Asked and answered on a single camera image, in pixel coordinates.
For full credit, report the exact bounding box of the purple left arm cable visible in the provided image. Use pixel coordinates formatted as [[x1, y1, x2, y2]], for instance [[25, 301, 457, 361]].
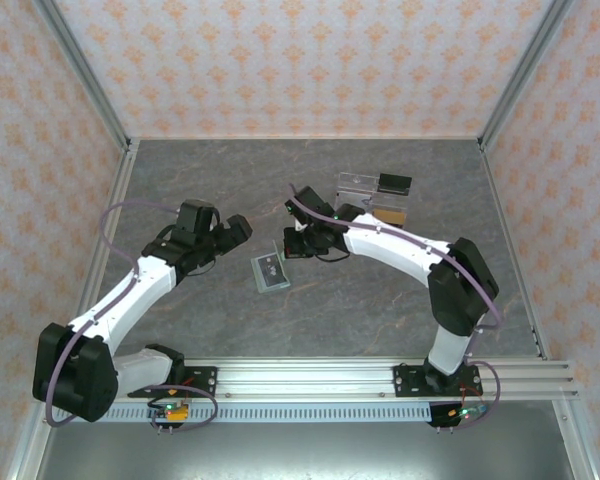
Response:
[[43, 198, 217, 432]]

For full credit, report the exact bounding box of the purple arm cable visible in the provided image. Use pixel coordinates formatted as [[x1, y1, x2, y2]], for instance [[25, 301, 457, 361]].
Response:
[[43, 198, 217, 432], [289, 182, 505, 432]]

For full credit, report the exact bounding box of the clear acrylic card tray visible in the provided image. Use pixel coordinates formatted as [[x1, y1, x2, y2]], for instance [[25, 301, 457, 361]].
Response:
[[335, 172, 412, 227]]

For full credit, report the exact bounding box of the left controller board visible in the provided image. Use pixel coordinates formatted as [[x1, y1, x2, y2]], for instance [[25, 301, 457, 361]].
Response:
[[147, 398, 191, 435]]

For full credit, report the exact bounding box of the black VIP card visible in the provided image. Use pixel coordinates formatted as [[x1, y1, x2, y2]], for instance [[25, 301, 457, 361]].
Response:
[[379, 173, 413, 197]]

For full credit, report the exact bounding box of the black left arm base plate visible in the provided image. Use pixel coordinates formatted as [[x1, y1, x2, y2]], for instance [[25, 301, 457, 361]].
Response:
[[127, 366, 219, 400]]

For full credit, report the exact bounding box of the green clear card holder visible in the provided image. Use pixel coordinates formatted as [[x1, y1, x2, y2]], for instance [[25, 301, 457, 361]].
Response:
[[249, 238, 293, 296]]

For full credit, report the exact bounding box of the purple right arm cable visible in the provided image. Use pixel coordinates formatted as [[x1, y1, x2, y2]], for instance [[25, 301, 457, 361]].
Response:
[[289, 182, 505, 432]]

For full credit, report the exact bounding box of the controller board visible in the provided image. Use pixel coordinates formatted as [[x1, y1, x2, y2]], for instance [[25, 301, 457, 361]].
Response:
[[428, 399, 490, 432], [147, 398, 191, 435]]

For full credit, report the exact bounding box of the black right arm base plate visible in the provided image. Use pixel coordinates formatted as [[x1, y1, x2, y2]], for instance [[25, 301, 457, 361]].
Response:
[[392, 363, 481, 400]]

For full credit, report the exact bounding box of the grey metal panel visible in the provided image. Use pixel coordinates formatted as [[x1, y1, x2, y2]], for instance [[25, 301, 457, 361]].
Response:
[[35, 422, 584, 480]]

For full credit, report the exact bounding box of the aluminium front upright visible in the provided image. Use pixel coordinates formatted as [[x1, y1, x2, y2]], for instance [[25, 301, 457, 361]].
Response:
[[4, 419, 56, 480], [552, 399, 600, 480]]

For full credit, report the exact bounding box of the right controller board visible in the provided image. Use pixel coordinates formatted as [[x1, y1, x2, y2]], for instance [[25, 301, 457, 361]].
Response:
[[428, 399, 490, 432]]

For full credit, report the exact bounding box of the grey slotted cable duct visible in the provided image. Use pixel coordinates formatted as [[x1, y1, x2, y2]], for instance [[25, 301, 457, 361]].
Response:
[[104, 403, 434, 425]]

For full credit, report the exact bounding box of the aluminium side rail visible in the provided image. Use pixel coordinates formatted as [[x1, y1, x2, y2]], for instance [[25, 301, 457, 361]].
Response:
[[478, 139, 551, 361], [67, 139, 141, 331]]

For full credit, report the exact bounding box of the long aluminium base rail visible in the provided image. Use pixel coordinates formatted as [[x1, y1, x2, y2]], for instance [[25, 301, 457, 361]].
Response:
[[114, 356, 580, 402]]

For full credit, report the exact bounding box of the aluminium corner post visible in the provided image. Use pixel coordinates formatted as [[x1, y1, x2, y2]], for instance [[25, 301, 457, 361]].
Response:
[[479, 0, 580, 151], [32, 0, 134, 151]]

